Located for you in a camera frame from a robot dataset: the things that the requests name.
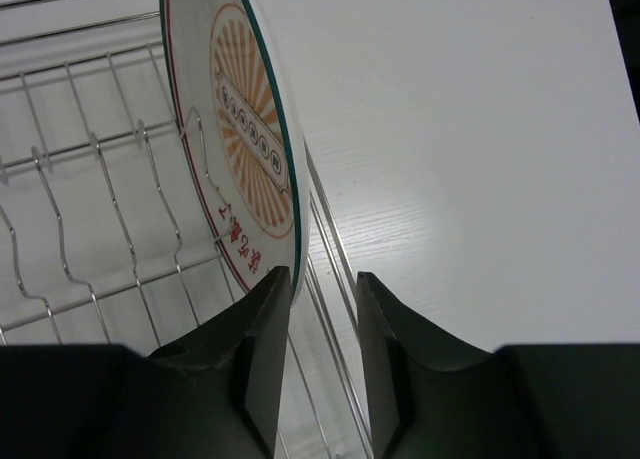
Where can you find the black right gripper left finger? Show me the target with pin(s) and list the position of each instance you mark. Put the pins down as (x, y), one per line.
(222, 397)

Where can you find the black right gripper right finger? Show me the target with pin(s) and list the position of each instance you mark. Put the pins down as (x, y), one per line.
(431, 394)

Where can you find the orange sunburst white plate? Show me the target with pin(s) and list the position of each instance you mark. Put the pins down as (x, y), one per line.
(241, 134)

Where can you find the wire metal dish rack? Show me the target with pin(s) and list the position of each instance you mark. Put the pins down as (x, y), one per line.
(106, 255)

